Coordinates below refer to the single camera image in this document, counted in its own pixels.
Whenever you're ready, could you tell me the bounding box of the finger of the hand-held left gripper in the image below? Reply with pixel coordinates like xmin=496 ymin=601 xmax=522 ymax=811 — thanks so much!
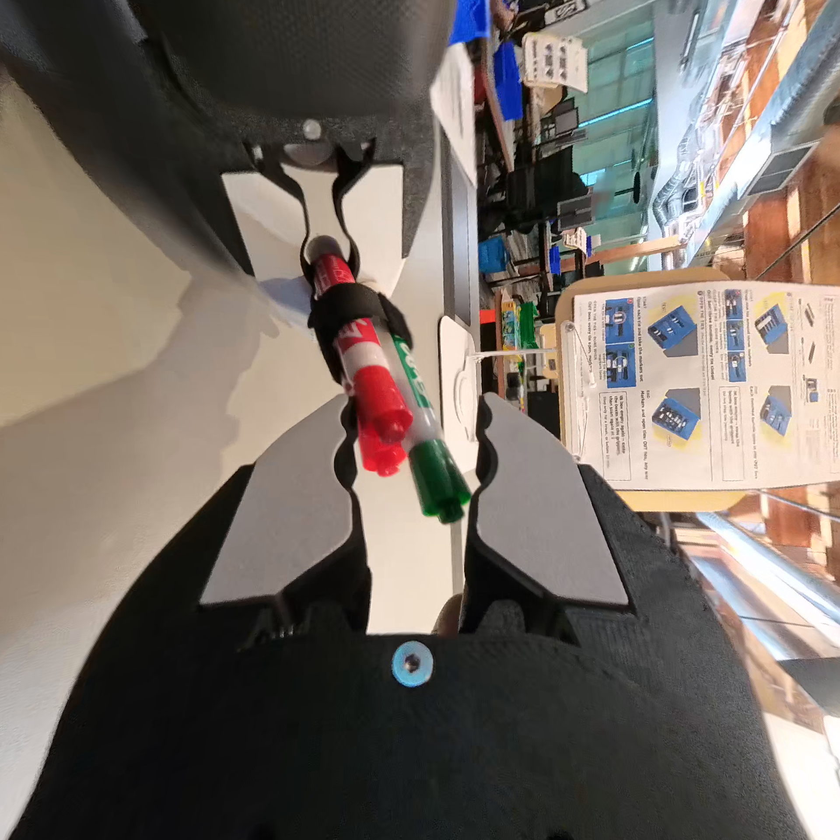
xmin=221 ymin=168 xmax=329 ymax=296
xmin=335 ymin=158 xmax=418 ymax=303

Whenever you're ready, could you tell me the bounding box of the green plastic bin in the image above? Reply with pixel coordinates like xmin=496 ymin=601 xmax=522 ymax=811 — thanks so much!
xmin=506 ymin=300 xmax=539 ymax=349

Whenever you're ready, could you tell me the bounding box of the silver air duct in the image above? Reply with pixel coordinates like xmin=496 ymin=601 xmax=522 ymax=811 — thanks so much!
xmin=683 ymin=512 xmax=840 ymax=664

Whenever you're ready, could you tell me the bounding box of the small printed table sign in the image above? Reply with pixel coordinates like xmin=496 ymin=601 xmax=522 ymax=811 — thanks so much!
xmin=523 ymin=33 xmax=589 ymax=93

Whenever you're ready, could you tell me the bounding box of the black velcro strap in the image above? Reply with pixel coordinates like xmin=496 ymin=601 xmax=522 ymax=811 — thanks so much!
xmin=309 ymin=280 xmax=408 ymax=388

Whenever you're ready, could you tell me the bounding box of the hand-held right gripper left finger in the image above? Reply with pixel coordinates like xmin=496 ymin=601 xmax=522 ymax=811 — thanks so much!
xmin=200 ymin=394 xmax=368 ymax=607

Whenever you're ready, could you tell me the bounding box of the green marker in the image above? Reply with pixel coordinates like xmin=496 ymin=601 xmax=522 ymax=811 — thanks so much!
xmin=381 ymin=335 xmax=473 ymax=523

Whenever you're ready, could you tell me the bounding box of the printed paper sheet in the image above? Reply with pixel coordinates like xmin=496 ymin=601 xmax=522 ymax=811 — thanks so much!
xmin=434 ymin=46 xmax=476 ymax=185

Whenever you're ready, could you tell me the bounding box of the red marker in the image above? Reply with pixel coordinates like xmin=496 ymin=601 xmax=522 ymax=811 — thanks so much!
xmin=305 ymin=237 xmax=410 ymax=476
xmin=374 ymin=374 xmax=413 ymax=454

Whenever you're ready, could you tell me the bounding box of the small blue bin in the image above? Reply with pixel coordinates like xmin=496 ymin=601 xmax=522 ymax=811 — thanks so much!
xmin=493 ymin=40 xmax=523 ymax=119

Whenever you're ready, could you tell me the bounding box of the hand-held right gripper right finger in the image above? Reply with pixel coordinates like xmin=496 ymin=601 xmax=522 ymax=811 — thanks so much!
xmin=462 ymin=392 xmax=631 ymax=611

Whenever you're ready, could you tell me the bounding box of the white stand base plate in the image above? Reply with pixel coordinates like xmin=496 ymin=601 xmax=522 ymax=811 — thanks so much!
xmin=434 ymin=269 xmax=840 ymax=513

